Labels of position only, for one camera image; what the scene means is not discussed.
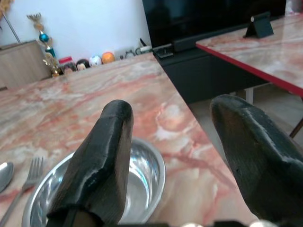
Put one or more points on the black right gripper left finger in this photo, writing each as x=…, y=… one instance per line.
x=104, y=151

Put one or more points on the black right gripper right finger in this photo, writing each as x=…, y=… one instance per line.
x=260, y=160

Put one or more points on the stainless steel bowl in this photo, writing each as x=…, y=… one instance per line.
x=146, y=179

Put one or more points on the white furniture leg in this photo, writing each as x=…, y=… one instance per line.
x=249, y=93

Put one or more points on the silver metal fork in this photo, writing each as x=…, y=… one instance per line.
x=35, y=170

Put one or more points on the white round figurine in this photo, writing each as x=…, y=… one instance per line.
x=95, y=61

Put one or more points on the black hair doll figurine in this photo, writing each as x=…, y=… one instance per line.
x=82, y=62

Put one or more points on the orange round figurine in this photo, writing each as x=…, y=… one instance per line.
x=108, y=57

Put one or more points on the grey cat face box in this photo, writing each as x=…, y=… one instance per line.
x=125, y=53

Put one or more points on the black television console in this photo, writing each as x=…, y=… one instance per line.
x=201, y=78

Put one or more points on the silver metal spoon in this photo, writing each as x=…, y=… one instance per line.
x=4, y=175

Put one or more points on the gold and teal trophy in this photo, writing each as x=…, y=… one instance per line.
x=48, y=50

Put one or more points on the light wooden cabinet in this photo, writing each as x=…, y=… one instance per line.
x=21, y=63

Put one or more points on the small black phone stand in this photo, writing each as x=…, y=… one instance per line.
x=260, y=28

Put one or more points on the black television stand foot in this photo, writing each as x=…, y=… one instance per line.
x=184, y=43

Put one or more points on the dried golden plant stem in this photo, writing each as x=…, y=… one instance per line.
x=11, y=26

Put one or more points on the black television screen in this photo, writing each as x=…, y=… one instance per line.
x=201, y=16

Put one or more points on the black folding table frame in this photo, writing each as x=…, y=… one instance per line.
x=297, y=128

